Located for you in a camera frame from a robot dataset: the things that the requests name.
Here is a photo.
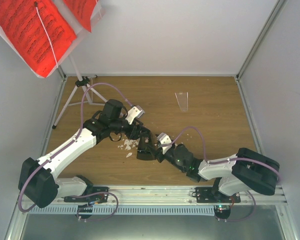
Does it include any aluminium rail with cable duct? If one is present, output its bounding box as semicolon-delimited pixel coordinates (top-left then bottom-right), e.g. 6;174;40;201
29;186;287;218

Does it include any black metronome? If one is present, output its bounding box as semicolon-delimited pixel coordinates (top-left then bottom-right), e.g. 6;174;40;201
136;133;156;161

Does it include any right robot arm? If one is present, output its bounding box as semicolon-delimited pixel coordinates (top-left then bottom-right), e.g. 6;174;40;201
154;144;280;203

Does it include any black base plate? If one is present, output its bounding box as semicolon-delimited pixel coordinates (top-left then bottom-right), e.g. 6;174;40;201
191;186;241;204
63;186;109;203

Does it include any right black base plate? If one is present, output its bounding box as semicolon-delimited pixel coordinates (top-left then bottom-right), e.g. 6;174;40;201
191;186;241;204

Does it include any purple cable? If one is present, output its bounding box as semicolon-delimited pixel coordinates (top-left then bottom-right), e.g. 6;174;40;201
17;82;136;213
169;126;281;181

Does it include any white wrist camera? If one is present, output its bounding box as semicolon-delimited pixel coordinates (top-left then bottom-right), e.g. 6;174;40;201
125;105;145;125
156;132;174;147

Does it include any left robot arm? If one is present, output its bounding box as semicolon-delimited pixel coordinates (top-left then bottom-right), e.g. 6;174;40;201
18;99;147;212

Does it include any red sheet music left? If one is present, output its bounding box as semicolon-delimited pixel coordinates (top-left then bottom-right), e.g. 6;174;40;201
0;0;77;78

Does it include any white debris pile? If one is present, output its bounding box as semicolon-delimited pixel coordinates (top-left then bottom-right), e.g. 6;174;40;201
117;139;140;158

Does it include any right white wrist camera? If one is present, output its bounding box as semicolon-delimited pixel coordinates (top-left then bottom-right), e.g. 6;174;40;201
156;132;174;147

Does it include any red sheet music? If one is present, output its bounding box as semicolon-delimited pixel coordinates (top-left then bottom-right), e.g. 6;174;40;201
63;0;98;33
0;0;77;78

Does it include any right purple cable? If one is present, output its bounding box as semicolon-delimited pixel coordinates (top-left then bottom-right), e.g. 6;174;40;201
169;126;281;181

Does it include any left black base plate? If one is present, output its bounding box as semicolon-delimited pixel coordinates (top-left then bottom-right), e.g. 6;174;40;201
63;186;109;203

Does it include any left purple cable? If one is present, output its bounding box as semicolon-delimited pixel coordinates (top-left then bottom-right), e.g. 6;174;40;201
17;82;136;213

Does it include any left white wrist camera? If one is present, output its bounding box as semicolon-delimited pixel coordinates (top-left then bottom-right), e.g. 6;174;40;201
125;105;145;125

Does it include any clear plastic metronome cover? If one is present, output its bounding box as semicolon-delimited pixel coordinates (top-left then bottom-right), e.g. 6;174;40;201
174;92;189;112

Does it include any red sheet music right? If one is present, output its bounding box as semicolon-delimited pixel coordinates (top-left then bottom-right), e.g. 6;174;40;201
63;0;98;33

